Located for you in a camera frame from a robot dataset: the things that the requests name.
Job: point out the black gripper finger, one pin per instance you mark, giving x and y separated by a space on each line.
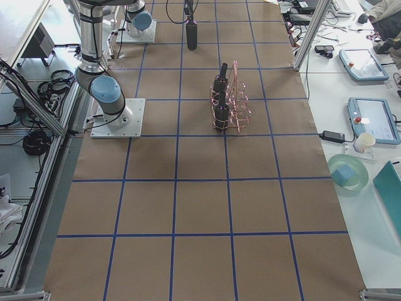
188 7

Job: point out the dark wine bottle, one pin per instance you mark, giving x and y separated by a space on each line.
191 33
221 112

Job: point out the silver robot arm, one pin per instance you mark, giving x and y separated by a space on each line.
90 74
138 19

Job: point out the dark wine bottle in basket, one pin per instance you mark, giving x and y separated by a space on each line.
221 112

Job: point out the black webcam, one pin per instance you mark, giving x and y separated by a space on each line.
324 50

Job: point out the grey electronics box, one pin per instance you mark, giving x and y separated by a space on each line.
40 46

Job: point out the blue teach pendant far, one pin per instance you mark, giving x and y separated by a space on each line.
362 65

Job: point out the blue teach pendant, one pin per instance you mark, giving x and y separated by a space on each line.
362 65
373 115

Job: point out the black power adapter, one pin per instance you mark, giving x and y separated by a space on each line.
335 137

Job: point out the blue teach pendant near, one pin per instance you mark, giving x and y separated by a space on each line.
373 115

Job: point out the white paper cup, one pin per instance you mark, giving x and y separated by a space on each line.
363 142

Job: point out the blue foam cube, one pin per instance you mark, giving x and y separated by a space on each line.
343 174

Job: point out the green glass bowl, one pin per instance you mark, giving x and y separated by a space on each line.
362 177

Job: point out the teal folder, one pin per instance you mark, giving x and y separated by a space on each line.
387 184

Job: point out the white crumpled cloth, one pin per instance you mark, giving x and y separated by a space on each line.
10 213

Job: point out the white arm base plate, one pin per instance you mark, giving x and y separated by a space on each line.
128 34
129 123

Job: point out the copper wire wine basket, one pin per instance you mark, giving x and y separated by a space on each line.
239 112

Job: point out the aluminium frame post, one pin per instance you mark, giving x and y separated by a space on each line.
317 19

